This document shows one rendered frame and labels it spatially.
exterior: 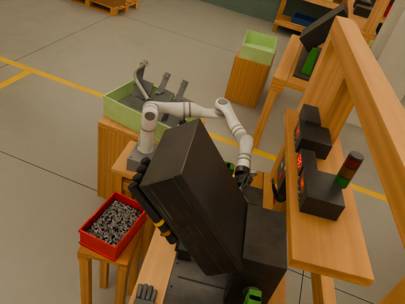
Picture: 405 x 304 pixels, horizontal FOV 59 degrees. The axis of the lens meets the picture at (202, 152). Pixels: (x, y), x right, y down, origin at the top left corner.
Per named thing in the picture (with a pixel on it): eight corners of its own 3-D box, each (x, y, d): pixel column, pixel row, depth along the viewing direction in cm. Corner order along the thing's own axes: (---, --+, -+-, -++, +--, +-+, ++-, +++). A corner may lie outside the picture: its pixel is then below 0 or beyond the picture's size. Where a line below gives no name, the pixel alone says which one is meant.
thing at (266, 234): (222, 301, 159) (241, 257, 138) (229, 247, 183) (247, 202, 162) (262, 312, 159) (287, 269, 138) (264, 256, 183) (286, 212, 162)
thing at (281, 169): (276, 193, 154) (287, 168, 145) (276, 169, 167) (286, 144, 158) (304, 201, 154) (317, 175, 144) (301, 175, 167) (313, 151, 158)
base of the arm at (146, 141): (136, 151, 221) (138, 129, 210) (140, 142, 228) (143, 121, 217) (150, 155, 221) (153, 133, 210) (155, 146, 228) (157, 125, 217)
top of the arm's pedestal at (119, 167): (110, 173, 221) (110, 168, 218) (129, 144, 246) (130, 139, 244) (159, 187, 219) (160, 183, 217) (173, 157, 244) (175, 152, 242)
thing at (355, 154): (345, 167, 119) (351, 157, 117) (343, 158, 123) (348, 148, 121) (359, 171, 119) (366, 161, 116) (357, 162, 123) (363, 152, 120)
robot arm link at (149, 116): (158, 110, 201) (155, 134, 211) (159, 101, 208) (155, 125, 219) (142, 108, 199) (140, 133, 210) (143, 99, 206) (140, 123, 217)
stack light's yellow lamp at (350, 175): (339, 177, 122) (345, 167, 119) (337, 168, 126) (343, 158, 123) (353, 181, 122) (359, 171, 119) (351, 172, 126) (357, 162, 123)
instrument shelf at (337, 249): (287, 266, 107) (292, 259, 105) (283, 114, 178) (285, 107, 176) (368, 288, 107) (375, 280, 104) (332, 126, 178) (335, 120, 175)
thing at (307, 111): (299, 133, 156) (305, 120, 152) (298, 115, 168) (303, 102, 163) (315, 137, 156) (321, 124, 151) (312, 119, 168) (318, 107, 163)
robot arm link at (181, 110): (188, 111, 216) (188, 120, 208) (143, 112, 214) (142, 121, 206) (188, 98, 210) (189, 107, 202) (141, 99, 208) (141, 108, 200)
